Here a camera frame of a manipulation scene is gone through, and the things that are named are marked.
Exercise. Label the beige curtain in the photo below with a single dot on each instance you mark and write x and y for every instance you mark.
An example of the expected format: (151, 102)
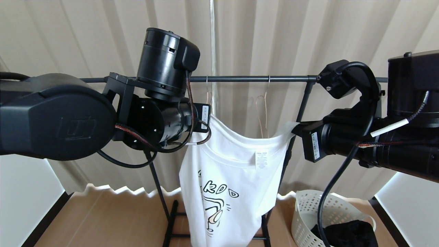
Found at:
(68, 34)

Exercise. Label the black clothes rack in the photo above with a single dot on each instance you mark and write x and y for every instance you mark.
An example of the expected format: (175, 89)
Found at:
(240, 79)

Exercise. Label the white laundry basket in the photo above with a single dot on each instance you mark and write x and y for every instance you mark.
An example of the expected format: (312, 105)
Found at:
(308, 206)

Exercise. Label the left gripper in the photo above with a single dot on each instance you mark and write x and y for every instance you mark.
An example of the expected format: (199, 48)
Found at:
(151, 123)

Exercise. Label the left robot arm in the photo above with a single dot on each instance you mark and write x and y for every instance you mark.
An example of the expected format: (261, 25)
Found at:
(51, 116)

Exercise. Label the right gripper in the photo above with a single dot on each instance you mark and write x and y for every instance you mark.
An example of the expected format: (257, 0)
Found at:
(394, 147)

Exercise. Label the pink clothes hanger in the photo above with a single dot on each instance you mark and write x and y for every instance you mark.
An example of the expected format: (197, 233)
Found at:
(268, 84)
(206, 85)

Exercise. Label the black garment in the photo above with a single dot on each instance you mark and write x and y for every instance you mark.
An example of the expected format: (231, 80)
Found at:
(349, 233)

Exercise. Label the white printed t-shirt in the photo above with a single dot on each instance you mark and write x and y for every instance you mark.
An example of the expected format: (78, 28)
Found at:
(233, 171)

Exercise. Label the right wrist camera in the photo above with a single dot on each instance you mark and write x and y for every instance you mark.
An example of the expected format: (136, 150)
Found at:
(337, 80)

